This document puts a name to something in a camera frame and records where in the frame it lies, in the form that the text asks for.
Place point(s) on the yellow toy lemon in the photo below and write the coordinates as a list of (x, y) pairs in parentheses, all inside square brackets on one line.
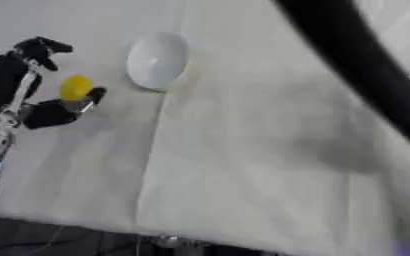
[(76, 86)]

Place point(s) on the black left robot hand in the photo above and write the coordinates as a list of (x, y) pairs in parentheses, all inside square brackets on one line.
[(4, 80)]

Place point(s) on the white round bowl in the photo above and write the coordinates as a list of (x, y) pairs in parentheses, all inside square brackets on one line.
[(156, 61)]

